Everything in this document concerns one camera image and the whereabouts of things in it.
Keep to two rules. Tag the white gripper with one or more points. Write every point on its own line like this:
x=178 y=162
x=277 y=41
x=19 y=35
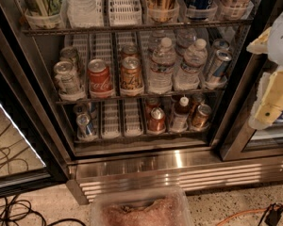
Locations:
x=282 y=38

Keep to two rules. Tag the clear water bottle top shelf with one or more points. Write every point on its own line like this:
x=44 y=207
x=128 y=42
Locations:
x=83 y=14

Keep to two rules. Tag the right glass fridge door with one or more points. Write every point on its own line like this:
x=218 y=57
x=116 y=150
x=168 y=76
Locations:
x=236 y=139

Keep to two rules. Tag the water bottle front right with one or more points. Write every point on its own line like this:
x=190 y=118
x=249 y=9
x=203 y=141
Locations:
x=194 y=59

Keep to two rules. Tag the water bottle rear right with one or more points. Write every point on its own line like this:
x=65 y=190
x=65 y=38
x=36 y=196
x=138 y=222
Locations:
x=184 y=39

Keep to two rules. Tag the small white-capped bottle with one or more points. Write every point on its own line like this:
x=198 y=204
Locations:
x=180 y=114

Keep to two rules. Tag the water bottle rear left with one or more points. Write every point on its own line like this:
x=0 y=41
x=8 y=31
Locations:
x=154 y=40

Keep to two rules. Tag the water bottle front left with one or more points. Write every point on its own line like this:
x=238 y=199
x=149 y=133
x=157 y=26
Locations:
x=162 y=64

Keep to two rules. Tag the stainless steel display fridge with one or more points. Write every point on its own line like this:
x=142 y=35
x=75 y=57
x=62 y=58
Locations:
x=123 y=155

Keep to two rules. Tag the white empty shelf glide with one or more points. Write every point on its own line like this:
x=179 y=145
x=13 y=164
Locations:
x=124 y=12

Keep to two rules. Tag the open glass fridge door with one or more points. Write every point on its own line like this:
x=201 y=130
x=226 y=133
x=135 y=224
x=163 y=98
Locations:
x=26 y=160

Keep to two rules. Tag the slim silver can front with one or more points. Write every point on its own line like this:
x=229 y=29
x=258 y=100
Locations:
x=220 y=61

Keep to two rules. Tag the slim silver can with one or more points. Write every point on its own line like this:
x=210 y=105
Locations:
x=219 y=45
x=220 y=61

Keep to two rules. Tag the slim silver can rear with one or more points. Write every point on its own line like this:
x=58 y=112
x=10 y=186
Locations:
x=219 y=45

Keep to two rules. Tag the bronze can rear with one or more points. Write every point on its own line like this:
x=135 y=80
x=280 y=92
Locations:
x=196 y=100

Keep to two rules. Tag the bronze can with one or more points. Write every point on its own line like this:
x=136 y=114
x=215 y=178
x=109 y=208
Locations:
x=201 y=116
x=196 y=100

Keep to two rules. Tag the bronze can front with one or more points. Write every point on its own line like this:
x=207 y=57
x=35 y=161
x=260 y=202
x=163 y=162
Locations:
x=201 y=116

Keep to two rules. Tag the red can rear bottom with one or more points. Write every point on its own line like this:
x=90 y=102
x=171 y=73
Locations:
x=150 y=103

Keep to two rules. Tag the red can front bottom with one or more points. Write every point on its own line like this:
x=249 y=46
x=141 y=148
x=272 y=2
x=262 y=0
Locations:
x=156 y=120

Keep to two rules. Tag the orange can front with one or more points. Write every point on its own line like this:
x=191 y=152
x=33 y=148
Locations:
x=131 y=73

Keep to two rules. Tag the black plug adapter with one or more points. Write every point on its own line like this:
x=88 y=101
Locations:
x=274 y=214

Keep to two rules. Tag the red coca-cola can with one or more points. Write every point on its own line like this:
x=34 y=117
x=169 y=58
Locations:
x=100 y=77

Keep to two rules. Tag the blue silver can rear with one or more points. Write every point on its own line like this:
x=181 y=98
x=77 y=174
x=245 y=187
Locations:
x=89 y=108

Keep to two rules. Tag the blue silver can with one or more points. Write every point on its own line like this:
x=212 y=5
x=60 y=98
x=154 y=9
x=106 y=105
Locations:
x=85 y=125
x=89 y=108

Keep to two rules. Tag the blue silver can front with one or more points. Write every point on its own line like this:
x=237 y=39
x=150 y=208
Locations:
x=85 y=125

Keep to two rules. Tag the clear plastic bin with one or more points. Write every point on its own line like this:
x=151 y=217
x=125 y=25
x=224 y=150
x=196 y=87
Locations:
x=158 y=206

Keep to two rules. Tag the silver can rear left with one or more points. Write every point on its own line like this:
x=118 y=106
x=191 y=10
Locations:
x=70 y=53

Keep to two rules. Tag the silver can front left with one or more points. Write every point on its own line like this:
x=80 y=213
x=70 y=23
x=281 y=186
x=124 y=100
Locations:
x=67 y=77

